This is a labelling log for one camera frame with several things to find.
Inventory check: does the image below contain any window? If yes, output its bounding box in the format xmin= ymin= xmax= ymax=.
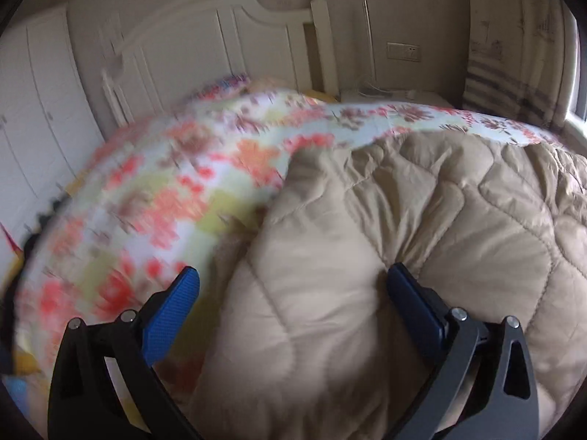
xmin=566 ymin=7 xmax=587 ymax=124

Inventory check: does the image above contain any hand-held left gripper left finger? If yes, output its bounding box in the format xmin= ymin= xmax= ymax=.
xmin=47 ymin=266 xmax=201 ymax=440

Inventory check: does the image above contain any yellow floral bed sheet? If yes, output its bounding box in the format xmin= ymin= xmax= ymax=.
xmin=0 ymin=220 xmax=138 ymax=440

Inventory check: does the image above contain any wall socket plate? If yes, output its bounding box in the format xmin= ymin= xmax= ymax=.
xmin=386 ymin=42 xmax=421 ymax=62

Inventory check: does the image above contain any white bed headboard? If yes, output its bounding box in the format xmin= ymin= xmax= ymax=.
xmin=100 ymin=0 xmax=341 ymax=129

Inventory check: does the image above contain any floral duvet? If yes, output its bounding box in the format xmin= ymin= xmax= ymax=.
xmin=9 ymin=85 xmax=567 ymax=377

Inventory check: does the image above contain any white wardrobe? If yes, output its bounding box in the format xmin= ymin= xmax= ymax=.
xmin=0 ymin=7 xmax=106 ymax=257

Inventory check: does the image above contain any beige printed curtain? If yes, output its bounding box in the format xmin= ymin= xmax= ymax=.
xmin=461 ymin=0 xmax=579 ymax=131

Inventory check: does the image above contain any beige quilted jacket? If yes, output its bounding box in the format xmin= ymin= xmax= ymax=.
xmin=174 ymin=131 xmax=587 ymax=440

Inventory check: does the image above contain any thin metal pole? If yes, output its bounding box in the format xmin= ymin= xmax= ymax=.
xmin=362 ymin=0 xmax=378 ymax=90

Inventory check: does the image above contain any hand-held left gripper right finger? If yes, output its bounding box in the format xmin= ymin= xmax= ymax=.
xmin=386 ymin=263 xmax=539 ymax=440

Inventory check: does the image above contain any dark cloth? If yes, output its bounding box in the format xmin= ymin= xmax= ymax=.
xmin=0 ymin=199 xmax=69 ymax=358

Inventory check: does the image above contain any patterned pillow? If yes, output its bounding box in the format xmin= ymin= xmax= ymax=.
xmin=190 ymin=73 xmax=253 ymax=100

